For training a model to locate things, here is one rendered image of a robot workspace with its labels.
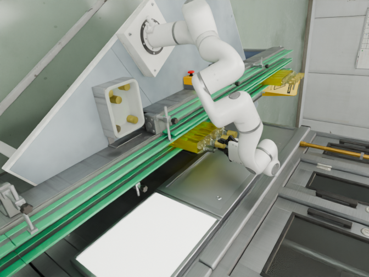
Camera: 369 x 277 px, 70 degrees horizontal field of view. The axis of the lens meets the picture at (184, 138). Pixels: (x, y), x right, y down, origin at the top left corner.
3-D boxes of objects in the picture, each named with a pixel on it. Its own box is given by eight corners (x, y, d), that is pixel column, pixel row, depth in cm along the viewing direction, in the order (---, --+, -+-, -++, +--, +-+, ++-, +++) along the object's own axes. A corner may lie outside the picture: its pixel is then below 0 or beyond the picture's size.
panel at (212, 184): (71, 265, 89) (141, 327, 69) (68, 259, 87) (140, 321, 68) (211, 148, 150) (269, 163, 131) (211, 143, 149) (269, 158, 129)
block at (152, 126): (145, 132, 128) (156, 135, 124) (141, 114, 123) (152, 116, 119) (150, 129, 130) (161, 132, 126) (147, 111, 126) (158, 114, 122)
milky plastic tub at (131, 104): (104, 136, 116) (117, 140, 111) (91, 87, 106) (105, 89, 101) (133, 121, 128) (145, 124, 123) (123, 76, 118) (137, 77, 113)
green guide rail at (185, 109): (160, 118, 124) (173, 121, 119) (160, 117, 123) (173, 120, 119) (284, 50, 244) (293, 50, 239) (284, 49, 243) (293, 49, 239)
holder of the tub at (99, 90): (106, 145, 119) (118, 150, 114) (91, 87, 106) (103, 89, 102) (134, 131, 131) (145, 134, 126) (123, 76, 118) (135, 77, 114)
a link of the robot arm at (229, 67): (187, 47, 88) (194, 65, 77) (224, 26, 85) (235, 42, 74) (205, 78, 97) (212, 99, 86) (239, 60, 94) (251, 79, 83)
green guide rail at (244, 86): (162, 133, 127) (175, 136, 123) (162, 131, 127) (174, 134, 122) (284, 59, 247) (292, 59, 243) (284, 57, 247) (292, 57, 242)
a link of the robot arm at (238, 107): (249, 99, 97) (213, 117, 101) (227, 50, 85) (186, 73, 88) (263, 124, 85) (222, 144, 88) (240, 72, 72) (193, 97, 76)
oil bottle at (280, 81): (257, 84, 211) (294, 87, 195) (257, 77, 208) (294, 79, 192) (260, 82, 214) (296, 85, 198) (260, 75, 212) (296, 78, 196)
